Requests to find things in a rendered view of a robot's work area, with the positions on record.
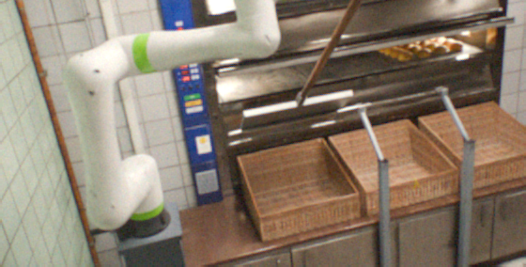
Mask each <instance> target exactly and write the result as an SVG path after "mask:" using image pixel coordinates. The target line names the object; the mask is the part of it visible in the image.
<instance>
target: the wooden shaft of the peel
mask: <svg viewBox="0 0 526 267"><path fill-rule="evenodd" d="M363 1H364V0H352V2H350V4H349V6H348V9H347V11H346V12H345V14H344V15H343V17H342V19H341V21H340V22H339V25H338V26H337V28H336V29H335V31H334V33H333V36H332V37H331V38H330V40H329V42H328V44H327V47H326V49H325V50H324V52H323V54H322V56H321V58H320V59H319V60H318V62H317V64H316V66H315V69H314V70H313V72H312V74H311V75H310V77H309V79H308V81H307V82H306V84H305V85H304V87H303V89H302V93H301V97H302V98H303V99H304V98H305V97H306V96H307V94H308V92H310V90H311V88H312V86H313V85H314V83H315V81H316V79H317V78H318V76H319V74H320V72H321V71H322V70H323V68H324V67H325V65H326V62H327V60H328V59H329V57H330V56H331V54H332V52H333V50H334V48H336V46H337V44H338V41H339V40H340V38H341V37H342V36H343V34H344V33H345V31H346V29H347V27H348V26H349V24H350V23H351V19H352V18H353V16H354V14H355V13H356V12H357V10H358V8H359V7H360V5H361V3H362V2H363Z"/></svg>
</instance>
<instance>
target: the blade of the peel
mask: <svg viewBox="0 0 526 267"><path fill-rule="evenodd" d="M352 96H353V94H352V92H351V91H347V92H338V93H333V94H329V95H324V96H319V97H315V98H311V99H306V101H305V102H304V104H302V105H297V104H296V102H290V103H281V104H276V105H272V106H268V107H263V108H259V109H254V110H249V111H245V112H243V116H242V122H241V126H240V128H241V129H243V128H248V127H251V126H255V125H259V124H269V123H273V122H276V121H281V120H285V119H290V118H296V117H301V116H305V115H310V114H317V113H322V112H326V111H331V110H335V109H338V108H343V107H344V105H345V104H346V103H348V102H349V100H350V98H351V97H352ZM335 116H336V115H333V116H329V117H325V118H317V119H314V120H309V121H305V122H301V123H297V124H292V125H284V126H281V127H276V128H271V129H268V130H264V131H259V132H255V133H248V134H244V135H239V138H243V137H248V136H252V135H260V134H268V133H272V132H277V131H281V130H284V129H289V128H293V127H298V126H302V125H310V124H315V123H319V122H322V121H326V120H331V119H334V118H335Z"/></svg>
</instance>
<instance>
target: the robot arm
mask: <svg viewBox="0 0 526 267"><path fill-rule="evenodd" d="M280 1H285V0H234V4H235V8H236V11H237V16H238V21H237V22H236V23H233V24H224V25H220V26H215V27H205V28H198V29H192V30H181V31H152V32H150V33H147V34H138V35H130V36H125V37H113V38H112V39H109V40H107V41H106V42H104V43H103V44H102V45H101V46H100V47H98V48H94V49H91V50H89V51H87V52H84V53H81V54H78V55H76V56H74V57H73V58H70V59H69V60H68V61H67V62H66V64H65V65H64V67H63V70H62V84H63V86H64V88H65V91H66V93H67V95H68V98H69V101H70V106H71V109H72V112H73V115H74V121H75V125H76V128H77V132H78V135H79V139H80V144H81V149H82V153H83V159H84V164H85V190H86V213H87V216H88V218H89V220H90V222H91V223H92V224H94V226H95V227H97V228H93V229H90V235H91V237H93V236H97V235H101V234H104V233H107V232H109V233H110V234H111V235H115V234H117V237H118V241H123V240H125V239H127V238H128V237H129V236H130V235H131V236H132V237H134V238H140V239H143V238H149V237H152V236H155V235H157V234H159V233H161V232H162V231H165V230H166V229H167V227H168V226H169V224H170V222H171V218H170V214H169V212H168V210H167V209H166V208H165V207H164V205H163V193H162V187H161V183H160V179H159V170H158V167H157V164H156V161H155V159H153V158H152V157H150V156H147V155H135V156H132V157H129V158H127V159H125V160H123V161H121V156H120V151H119V147H118V142H117V137H116V124H115V115H114V102H113V86H114V84H115V83H117V82H120V81H122V80H124V79H126V78H128V77H134V76H139V75H145V74H150V73H153V72H163V71H171V70H173V69H177V68H181V67H184V66H188V65H192V64H196V63H202V62H207V61H213V60H228V59H241V58H265V57H268V56H270V55H271V54H272V53H274V51H275V50H277V48H278V47H279V44H280V40H281V34H280V30H279V26H278V23H277V18H276V14H275V12H274V11H275V7H274V5H275V3H276V2H280Z"/></svg>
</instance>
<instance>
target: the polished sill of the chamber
mask: <svg viewBox="0 0 526 267"><path fill-rule="evenodd" d="M493 57H494V53H492V52H491V51H484V52H480V53H475V54H471V55H462V56H458V57H448V58H444V59H440V60H435V61H430V62H426V63H422V64H416V65H412V66H407V67H403V68H399V69H394V70H386V71H377V72H373V73H368V74H363V75H359V76H354V77H350V78H346V79H341V80H337V81H332V82H323V83H318V84H314V85H313V86H312V88H311V90H310V92H308V94H307V95H310V94H315V93H318V92H327V91H332V90H336V89H340V88H345V87H350V86H357V85H362V84H366V83H371V82H379V81H384V80H388V79H393V78H397V77H401V76H406V75H411V74H415V73H419V72H424V71H432V70H441V69H445V68H450V67H454V66H459V65H463V64H468V63H472V62H476V61H481V60H486V59H491V58H493ZM302 89H303V86H302V87H297V88H292V89H289V90H284V91H280V92H270V93H266V94H261V95H257V96H253V97H248V98H244V99H239V100H235V101H230V102H220V108H221V113H223V112H227V111H232V110H237V109H241V108H245V107H249V106H254V105H259V104H262V103H267V102H279V101H283V100H288V99H292V98H297V96H298V94H299V93H300V92H302Z"/></svg>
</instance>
